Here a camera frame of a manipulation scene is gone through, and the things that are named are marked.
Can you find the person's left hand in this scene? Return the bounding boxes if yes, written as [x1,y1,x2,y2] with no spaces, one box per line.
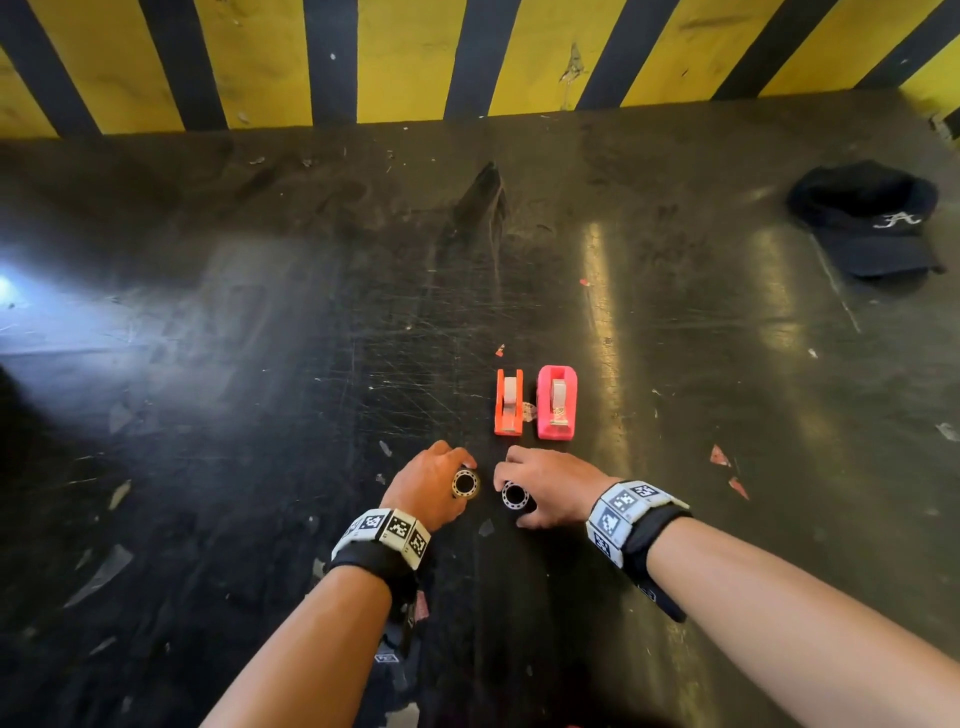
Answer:
[379,440,479,534]

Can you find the person's right hand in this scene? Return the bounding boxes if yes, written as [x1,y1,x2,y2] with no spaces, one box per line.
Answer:
[493,445,621,531]

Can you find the person's left forearm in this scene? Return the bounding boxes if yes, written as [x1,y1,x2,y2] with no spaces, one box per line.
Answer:
[201,565,393,728]

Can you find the person's right forearm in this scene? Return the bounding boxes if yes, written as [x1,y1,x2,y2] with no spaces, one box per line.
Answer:
[646,517,960,728]

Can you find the orange tape dispenser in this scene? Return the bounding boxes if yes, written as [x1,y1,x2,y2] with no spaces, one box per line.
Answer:
[493,368,525,437]

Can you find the right wrist tracker band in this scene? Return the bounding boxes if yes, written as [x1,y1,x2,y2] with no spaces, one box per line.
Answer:
[585,480,693,624]

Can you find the wrist tracker band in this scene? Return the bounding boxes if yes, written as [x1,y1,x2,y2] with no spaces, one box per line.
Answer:
[324,508,432,646]
[585,480,693,624]

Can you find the left wrist tracker band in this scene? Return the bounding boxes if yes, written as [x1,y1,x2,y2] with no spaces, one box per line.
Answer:
[324,508,432,646]

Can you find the pink tape dispenser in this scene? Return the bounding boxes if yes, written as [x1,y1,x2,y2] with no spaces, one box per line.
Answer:
[536,365,579,441]

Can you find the black baseball cap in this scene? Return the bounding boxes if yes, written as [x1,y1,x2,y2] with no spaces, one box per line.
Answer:
[786,159,948,280]

